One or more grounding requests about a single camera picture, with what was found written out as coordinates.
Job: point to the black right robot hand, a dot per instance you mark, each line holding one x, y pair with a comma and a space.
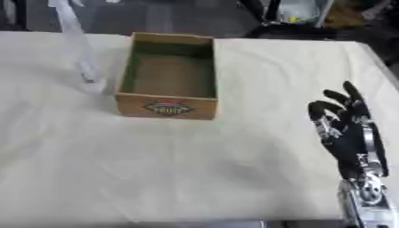
349, 139

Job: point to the tan cardboard box green inside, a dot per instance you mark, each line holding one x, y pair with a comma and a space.
166, 107

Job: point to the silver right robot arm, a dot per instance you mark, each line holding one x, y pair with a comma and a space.
370, 201

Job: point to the black tripod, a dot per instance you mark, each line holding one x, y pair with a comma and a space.
262, 13

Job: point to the white bag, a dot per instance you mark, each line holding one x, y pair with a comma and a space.
300, 11

